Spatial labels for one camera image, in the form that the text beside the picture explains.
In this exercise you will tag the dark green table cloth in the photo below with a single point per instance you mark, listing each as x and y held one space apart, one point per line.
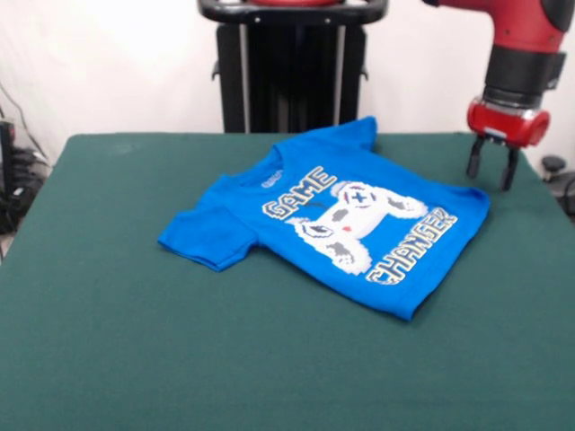
179 359

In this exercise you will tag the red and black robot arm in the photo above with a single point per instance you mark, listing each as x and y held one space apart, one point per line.
521 45

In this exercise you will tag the black office chair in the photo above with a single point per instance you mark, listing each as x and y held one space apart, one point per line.
561 179

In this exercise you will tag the blue game controller print t-shirt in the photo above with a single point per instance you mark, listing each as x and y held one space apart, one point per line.
206 233

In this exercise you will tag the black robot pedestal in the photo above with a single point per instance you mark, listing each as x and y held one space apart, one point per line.
292 67

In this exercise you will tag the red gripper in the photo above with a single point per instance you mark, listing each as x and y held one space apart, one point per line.
507 123

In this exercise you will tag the black computer box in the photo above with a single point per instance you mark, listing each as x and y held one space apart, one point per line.
5 152

